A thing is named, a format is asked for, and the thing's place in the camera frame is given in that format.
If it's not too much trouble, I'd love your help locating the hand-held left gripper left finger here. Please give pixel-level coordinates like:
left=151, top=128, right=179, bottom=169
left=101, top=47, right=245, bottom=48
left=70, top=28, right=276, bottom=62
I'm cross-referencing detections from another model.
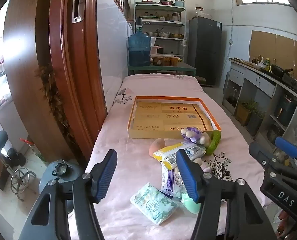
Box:
left=18, top=149, right=118, bottom=240

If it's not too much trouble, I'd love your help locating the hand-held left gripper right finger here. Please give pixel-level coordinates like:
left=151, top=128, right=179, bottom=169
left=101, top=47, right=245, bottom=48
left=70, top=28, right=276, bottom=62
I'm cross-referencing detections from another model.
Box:
left=176, top=149, right=276, bottom=240

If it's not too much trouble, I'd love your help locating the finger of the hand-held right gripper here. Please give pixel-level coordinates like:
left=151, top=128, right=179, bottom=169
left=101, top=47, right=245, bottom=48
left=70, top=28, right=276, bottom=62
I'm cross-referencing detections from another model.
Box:
left=249, top=142, right=297, bottom=180
left=275, top=136, right=297, bottom=162

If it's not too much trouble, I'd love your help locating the purple white plastic packet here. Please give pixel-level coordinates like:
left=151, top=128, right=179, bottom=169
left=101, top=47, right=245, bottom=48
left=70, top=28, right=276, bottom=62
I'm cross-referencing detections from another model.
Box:
left=161, top=165, right=189, bottom=199

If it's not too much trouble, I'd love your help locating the white pink plush rabbit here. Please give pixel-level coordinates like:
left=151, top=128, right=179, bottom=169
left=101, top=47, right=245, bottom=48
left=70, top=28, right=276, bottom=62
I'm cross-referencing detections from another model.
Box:
left=194, top=157, right=211, bottom=173

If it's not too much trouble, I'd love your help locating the yellow white plastic packet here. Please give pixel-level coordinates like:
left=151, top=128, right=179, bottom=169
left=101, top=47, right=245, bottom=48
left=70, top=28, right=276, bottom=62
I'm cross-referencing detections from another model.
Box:
left=153, top=141, right=207, bottom=170

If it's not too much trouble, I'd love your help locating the mint green egg-shaped sponge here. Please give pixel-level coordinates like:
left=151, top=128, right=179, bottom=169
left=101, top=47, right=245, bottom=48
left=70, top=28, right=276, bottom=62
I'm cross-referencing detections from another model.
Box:
left=182, top=191, right=201, bottom=215

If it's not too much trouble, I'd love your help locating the leopard print scrunchie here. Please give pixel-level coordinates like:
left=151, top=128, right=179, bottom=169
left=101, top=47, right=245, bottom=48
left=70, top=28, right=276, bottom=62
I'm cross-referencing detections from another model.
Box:
left=209, top=160, right=233, bottom=182

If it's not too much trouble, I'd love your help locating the pink egg-shaped sponge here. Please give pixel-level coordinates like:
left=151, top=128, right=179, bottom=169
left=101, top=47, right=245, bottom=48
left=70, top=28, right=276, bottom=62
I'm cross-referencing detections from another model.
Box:
left=149, top=137, right=165, bottom=157

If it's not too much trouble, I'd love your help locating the purple white plush toy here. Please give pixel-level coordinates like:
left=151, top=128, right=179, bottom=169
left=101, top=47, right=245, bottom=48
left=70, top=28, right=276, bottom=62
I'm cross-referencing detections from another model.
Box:
left=181, top=127, right=211, bottom=147

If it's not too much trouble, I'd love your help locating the green floral tissue pack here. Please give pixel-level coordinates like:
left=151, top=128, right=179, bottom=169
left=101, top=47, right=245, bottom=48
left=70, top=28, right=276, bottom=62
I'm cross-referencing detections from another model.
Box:
left=130, top=182, right=178, bottom=225

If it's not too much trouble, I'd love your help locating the green knitted ring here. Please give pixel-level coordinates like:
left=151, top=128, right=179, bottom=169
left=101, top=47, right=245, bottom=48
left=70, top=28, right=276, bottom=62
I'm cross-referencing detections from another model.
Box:
left=205, top=129, right=221, bottom=157

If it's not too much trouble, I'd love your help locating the orange rimmed cardboard box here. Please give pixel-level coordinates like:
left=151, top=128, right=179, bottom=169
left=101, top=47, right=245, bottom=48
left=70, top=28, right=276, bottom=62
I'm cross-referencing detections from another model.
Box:
left=127, top=95, right=223, bottom=140

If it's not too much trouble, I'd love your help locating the person's right hand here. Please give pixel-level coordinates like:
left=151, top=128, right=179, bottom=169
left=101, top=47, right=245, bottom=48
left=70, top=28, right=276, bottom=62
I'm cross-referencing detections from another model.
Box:
left=274, top=209, right=293, bottom=240

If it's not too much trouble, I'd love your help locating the metal cooking pot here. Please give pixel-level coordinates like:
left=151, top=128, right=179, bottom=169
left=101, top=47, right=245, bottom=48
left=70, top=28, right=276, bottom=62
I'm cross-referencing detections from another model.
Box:
left=266, top=127, right=281, bottom=143

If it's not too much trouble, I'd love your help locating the potted plant in dark pot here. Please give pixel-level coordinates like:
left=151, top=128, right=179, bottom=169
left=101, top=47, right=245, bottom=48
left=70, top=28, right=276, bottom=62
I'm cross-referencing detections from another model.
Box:
left=247, top=110, right=265, bottom=137

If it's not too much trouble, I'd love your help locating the grey gas cylinder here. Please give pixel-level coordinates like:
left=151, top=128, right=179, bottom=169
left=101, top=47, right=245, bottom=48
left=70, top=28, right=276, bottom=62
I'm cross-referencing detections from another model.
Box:
left=38, top=159, right=84, bottom=213

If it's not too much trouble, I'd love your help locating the dark green kitchen appliance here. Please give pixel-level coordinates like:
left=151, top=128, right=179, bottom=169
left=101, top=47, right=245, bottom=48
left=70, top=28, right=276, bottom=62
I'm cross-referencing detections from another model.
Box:
left=274, top=95, right=297, bottom=127

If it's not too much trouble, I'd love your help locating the potted plant in brown pot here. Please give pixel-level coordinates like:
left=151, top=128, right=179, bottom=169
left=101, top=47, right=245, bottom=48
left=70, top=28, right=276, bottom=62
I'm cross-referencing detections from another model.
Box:
left=236, top=100, right=254, bottom=127

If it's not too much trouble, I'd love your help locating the glass kettle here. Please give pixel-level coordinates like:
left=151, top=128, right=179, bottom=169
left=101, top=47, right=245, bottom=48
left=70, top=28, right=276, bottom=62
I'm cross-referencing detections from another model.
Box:
left=227, top=87, right=239, bottom=108

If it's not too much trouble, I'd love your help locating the gas stove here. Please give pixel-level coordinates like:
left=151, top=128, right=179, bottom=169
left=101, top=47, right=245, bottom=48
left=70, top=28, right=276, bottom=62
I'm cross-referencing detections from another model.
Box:
left=282, top=74, right=297, bottom=94

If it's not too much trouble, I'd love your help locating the grey kitchen counter cabinet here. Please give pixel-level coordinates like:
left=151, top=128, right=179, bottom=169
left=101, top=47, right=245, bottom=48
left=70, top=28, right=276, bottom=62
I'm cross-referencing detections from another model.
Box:
left=222, top=57, right=297, bottom=140

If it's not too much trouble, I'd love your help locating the black wok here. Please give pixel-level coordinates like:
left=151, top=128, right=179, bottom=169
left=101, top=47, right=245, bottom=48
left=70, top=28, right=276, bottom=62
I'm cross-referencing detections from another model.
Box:
left=271, top=64, right=293, bottom=78

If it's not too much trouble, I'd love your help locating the small brown stool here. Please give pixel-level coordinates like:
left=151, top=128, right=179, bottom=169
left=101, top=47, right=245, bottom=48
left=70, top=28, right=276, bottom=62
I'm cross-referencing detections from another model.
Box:
left=197, top=76, right=214, bottom=88

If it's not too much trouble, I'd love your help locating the chopping board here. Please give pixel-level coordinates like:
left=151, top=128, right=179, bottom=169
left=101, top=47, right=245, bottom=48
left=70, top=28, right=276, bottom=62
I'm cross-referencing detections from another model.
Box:
left=241, top=59, right=263, bottom=68

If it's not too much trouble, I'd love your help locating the black container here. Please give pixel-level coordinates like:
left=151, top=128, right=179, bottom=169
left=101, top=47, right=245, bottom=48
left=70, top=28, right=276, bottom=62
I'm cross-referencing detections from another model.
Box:
left=1, top=147, right=26, bottom=167

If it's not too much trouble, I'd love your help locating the brown feather duster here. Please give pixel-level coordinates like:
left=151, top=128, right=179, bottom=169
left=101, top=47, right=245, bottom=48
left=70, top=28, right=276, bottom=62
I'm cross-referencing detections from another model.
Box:
left=34, top=64, right=75, bottom=143

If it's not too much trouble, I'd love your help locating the green table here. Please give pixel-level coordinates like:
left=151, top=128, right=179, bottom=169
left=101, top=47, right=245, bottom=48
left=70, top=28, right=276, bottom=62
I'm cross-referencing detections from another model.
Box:
left=127, top=61, right=197, bottom=77

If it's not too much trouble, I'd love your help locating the dark grey refrigerator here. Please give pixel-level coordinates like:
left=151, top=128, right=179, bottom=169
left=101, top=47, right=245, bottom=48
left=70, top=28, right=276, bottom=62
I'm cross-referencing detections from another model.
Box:
left=188, top=16, right=222, bottom=85

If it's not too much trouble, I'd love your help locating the blue water jug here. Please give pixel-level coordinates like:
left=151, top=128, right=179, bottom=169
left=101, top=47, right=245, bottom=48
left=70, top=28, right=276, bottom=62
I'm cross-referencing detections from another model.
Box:
left=127, top=31, right=151, bottom=67

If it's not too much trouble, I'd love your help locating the wooden door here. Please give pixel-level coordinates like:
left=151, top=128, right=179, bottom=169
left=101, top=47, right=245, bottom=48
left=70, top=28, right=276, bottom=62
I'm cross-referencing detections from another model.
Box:
left=3, top=0, right=74, bottom=165

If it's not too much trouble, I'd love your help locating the glass jar with lid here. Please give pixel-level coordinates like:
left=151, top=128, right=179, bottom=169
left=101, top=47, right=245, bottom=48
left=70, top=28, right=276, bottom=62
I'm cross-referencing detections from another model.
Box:
left=195, top=6, right=211, bottom=19

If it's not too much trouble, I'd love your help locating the white metal shelf rack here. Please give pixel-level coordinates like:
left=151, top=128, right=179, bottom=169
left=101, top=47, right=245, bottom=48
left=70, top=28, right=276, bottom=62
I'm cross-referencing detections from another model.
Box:
left=134, top=2, right=186, bottom=64

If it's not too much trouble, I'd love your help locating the water jug pump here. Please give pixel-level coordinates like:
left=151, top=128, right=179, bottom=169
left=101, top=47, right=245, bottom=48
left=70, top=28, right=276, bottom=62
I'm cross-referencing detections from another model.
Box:
left=136, top=17, right=149, bottom=34

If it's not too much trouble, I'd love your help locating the row of spice jars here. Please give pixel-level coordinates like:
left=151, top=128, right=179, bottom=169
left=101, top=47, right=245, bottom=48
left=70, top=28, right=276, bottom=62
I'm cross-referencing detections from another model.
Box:
left=141, top=11, right=181, bottom=22

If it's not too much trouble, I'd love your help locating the metal strike plate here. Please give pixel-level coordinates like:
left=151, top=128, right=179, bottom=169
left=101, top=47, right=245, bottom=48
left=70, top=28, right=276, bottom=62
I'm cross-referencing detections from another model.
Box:
left=72, top=0, right=86, bottom=24

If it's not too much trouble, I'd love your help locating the red handled tool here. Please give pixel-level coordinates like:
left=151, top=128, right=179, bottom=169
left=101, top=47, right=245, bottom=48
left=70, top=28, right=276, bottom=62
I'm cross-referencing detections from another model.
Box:
left=20, top=137, right=46, bottom=162

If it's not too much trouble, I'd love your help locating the metal stool frame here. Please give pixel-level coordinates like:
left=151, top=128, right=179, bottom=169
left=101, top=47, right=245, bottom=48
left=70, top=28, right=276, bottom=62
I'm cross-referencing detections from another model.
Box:
left=3, top=160, right=37, bottom=202

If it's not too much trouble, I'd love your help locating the wooden door frame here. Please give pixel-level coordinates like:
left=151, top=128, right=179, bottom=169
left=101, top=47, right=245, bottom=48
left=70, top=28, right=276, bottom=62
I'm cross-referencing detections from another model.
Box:
left=48, top=0, right=108, bottom=160

